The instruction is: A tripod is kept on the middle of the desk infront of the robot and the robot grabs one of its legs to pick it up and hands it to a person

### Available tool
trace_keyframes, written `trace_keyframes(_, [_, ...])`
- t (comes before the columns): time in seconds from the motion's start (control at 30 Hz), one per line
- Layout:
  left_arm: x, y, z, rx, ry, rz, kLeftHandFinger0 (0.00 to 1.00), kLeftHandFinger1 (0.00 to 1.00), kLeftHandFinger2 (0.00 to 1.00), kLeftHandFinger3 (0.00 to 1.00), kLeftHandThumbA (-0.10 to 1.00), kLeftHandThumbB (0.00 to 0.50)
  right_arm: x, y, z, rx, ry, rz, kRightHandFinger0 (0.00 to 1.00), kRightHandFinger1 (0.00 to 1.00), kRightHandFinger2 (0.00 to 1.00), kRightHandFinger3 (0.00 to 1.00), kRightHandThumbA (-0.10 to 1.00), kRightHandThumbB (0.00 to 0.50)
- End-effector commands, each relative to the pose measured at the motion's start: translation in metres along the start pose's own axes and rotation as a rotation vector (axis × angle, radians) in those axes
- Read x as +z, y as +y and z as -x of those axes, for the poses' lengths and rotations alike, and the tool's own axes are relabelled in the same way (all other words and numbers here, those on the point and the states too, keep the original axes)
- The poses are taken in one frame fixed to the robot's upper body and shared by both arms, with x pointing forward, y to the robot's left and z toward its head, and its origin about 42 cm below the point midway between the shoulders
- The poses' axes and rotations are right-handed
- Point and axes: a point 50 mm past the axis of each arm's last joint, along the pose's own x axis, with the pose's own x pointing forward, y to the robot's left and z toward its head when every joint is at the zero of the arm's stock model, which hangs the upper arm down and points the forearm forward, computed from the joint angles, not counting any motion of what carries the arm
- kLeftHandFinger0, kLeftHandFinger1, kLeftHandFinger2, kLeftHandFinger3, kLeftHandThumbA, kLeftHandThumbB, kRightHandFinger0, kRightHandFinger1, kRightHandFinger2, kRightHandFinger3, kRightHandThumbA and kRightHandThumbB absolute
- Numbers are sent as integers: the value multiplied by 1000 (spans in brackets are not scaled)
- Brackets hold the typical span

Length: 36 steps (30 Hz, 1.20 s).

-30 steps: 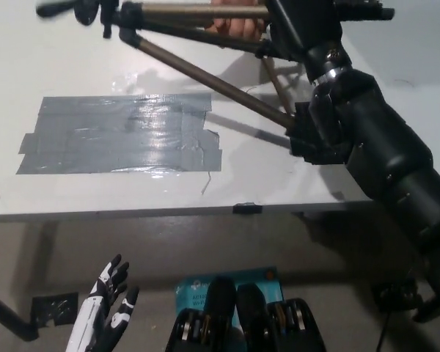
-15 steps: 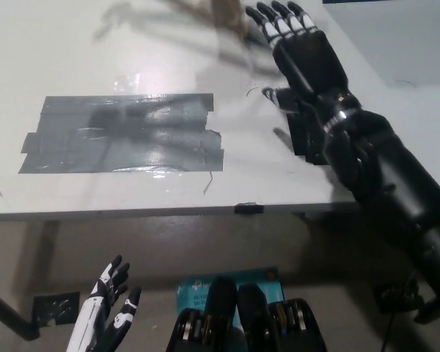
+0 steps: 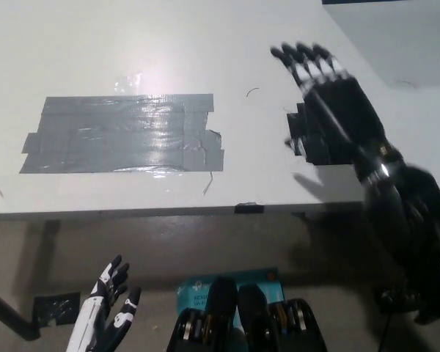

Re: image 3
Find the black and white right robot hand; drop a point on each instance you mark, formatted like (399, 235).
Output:
(337, 106)

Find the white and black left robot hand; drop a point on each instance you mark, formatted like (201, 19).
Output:
(95, 311)

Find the black floor tape patch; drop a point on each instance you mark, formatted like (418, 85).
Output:
(56, 306)

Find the black diagonal table leg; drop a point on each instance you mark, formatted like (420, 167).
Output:
(11, 311)

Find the teal cardboard router box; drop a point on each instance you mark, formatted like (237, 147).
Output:
(194, 289)

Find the small black edge tape strip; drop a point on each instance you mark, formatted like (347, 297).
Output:
(248, 208)

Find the clear tape piece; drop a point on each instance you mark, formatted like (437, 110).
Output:
(127, 82)

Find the grey duct tape patch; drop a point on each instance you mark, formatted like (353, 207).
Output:
(113, 135)

